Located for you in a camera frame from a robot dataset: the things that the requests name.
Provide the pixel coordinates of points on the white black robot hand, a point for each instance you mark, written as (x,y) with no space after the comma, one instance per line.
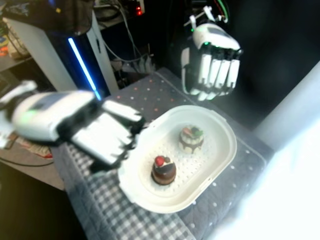
(202,37)
(50,112)

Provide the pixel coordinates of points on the cream chocolate-drip toy cake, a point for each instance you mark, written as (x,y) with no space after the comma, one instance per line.
(190,142)

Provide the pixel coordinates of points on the white oval tray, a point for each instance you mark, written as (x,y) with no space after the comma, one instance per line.
(215,160)

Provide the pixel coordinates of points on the red printed paper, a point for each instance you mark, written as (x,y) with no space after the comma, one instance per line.
(37,150)

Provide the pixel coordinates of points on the brown desk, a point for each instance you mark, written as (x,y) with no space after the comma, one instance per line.
(30,172)

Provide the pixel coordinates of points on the white computer tower blue light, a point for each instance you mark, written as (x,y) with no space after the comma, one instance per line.
(37,50)

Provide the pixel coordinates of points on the white power strip red lights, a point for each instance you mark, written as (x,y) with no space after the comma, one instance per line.
(141,5)

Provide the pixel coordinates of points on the black bag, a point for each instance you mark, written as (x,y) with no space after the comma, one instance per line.
(50,12)

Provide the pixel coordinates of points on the grey printed quilt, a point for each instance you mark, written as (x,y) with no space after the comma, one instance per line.
(112,207)

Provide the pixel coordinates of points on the dark chocolate strawberry toy cake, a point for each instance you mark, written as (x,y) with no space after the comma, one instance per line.
(163,173)

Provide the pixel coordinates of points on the white panel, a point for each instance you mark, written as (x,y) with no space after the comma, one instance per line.
(287,175)

